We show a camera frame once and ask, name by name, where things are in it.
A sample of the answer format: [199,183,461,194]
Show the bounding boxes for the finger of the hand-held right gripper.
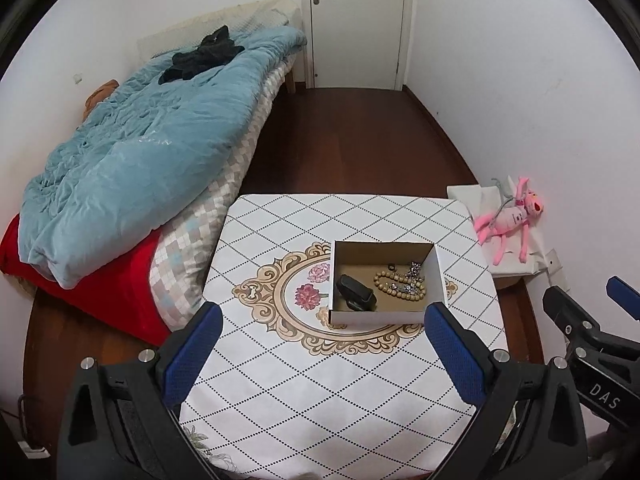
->
[606,276,640,322]
[542,285,608,348]

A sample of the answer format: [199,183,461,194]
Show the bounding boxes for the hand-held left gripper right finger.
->
[424,302,588,480]

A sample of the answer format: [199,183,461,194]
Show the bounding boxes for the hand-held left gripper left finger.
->
[57,302,224,480]

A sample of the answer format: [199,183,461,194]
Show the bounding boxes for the white cardboard box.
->
[327,240,443,326]

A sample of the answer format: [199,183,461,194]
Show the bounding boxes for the silver chain bracelet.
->
[400,260,426,286]

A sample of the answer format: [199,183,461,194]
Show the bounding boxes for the wooden bead bracelet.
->
[374,270,431,303]

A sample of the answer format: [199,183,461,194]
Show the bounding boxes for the black smart band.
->
[336,274,377,311]

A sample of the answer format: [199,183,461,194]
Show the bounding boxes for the red blanket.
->
[0,212,171,347]

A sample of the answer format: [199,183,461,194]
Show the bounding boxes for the checkered bed sheet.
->
[150,57,296,333]

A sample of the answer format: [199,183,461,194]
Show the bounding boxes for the diamond patterned tablecloth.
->
[177,193,511,476]

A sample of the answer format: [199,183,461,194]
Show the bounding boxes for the pink plush toy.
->
[472,176,545,266]

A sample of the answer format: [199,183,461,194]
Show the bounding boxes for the white paper bag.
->
[446,175,551,277]

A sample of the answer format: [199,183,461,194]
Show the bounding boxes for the light blue quilt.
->
[19,27,307,289]

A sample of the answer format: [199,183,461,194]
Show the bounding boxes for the brown cushion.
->
[82,80,120,118]

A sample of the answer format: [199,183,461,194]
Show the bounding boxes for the black clothing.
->
[159,25,246,86]

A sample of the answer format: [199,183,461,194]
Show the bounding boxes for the white door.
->
[307,0,408,91]

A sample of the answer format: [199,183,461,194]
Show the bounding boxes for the white wall sockets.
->
[542,249,568,291]

